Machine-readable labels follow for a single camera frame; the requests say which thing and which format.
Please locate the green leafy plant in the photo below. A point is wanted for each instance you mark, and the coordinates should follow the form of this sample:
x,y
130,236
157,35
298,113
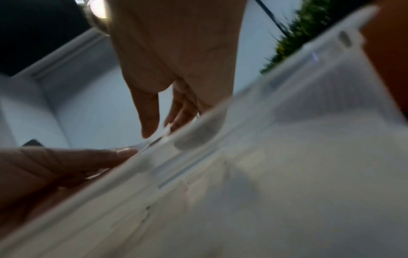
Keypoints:
x,y
306,27

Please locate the sachets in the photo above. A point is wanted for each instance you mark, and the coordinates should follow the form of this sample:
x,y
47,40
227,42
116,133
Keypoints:
x,y
145,144

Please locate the glass pendant lamp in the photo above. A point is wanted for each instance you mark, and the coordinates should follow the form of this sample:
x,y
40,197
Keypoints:
x,y
95,15

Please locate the grey window frame post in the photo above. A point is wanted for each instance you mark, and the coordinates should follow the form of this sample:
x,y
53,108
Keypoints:
x,y
271,16

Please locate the person's right hand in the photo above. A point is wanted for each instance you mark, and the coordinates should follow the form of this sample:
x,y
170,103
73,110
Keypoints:
x,y
185,45

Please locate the clear compartment tray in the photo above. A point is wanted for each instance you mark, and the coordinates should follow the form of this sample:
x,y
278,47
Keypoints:
x,y
287,163

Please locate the person's left hand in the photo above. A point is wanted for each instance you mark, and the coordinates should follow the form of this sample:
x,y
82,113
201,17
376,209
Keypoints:
x,y
38,171

